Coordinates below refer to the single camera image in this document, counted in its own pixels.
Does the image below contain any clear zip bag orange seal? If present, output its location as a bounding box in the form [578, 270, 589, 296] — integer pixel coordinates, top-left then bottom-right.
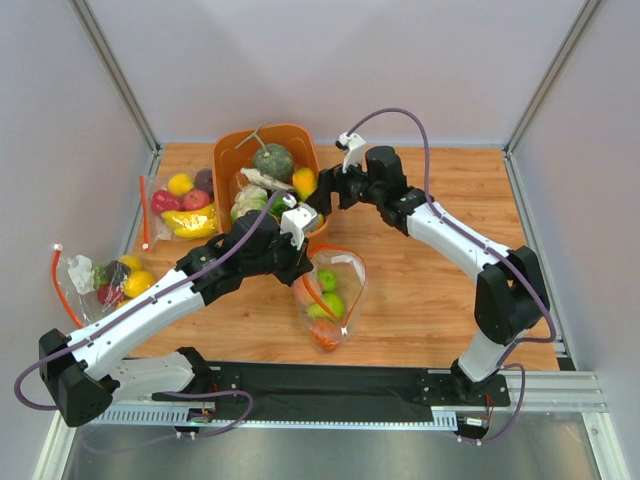
[292, 244, 368, 353]

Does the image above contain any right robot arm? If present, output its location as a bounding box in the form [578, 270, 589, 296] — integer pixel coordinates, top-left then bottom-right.
[307, 146, 551, 400]

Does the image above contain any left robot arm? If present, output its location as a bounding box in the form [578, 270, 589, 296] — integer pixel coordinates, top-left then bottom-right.
[38, 207, 318, 427]

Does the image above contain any yellow orange fake mango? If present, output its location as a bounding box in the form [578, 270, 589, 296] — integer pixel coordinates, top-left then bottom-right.
[292, 167, 318, 201]

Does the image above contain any green fake bell pepper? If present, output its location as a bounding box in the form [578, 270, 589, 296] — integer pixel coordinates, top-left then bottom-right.
[269, 193, 297, 220]

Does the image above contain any green fake apple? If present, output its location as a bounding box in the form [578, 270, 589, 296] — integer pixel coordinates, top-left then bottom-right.
[306, 292, 346, 320]
[317, 270, 338, 293]

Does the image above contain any white fake cauliflower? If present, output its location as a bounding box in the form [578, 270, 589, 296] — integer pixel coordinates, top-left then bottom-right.
[230, 184, 268, 222]

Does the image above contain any green fake pumpkin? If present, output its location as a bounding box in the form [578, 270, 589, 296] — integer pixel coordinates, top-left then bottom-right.
[252, 143, 294, 182]

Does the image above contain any white fake garlic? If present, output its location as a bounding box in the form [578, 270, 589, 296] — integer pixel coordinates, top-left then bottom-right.
[240, 168, 295, 192]

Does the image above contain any fake yellow banana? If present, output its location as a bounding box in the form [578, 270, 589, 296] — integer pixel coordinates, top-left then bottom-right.
[161, 204, 218, 239]

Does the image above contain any small orange fake pumpkin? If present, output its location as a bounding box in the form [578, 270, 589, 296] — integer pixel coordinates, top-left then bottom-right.
[309, 318, 345, 352]

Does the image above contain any red fake apple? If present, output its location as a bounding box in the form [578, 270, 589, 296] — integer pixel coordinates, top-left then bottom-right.
[182, 189, 211, 211]

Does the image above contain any purple fake fruit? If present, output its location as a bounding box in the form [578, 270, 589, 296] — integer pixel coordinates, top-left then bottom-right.
[194, 168, 214, 194]

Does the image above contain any zip bag with banana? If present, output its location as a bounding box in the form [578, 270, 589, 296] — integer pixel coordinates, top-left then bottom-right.
[139, 168, 218, 252]

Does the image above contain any yellow fake lemon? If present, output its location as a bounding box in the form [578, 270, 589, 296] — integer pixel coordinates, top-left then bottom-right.
[167, 173, 195, 197]

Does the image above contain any red fake pepper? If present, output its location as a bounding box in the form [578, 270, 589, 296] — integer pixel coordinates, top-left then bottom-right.
[150, 189, 183, 215]

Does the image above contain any yellow fake fruit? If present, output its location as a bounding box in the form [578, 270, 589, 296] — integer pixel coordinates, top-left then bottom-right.
[123, 270, 155, 298]

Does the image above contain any orange plastic basket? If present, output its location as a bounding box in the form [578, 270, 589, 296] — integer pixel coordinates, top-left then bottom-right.
[213, 123, 320, 233]

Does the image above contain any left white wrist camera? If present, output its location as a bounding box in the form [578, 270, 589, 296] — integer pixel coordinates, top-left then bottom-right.
[280, 193, 319, 251]

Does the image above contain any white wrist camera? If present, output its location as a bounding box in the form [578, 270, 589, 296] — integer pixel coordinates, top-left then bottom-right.
[335, 132, 366, 173]
[280, 193, 319, 251]

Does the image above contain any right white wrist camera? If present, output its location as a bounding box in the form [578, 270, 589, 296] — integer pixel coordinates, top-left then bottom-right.
[335, 132, 366, 173]

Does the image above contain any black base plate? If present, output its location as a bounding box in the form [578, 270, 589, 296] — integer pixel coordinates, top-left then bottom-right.
[151, 358, 512, 426]

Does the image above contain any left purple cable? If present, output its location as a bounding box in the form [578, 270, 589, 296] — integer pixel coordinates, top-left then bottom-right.
[13, 192, 296, 454]

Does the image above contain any zip bag near left wall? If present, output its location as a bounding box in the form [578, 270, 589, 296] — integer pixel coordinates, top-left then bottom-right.
[51, 244, 156, 328]

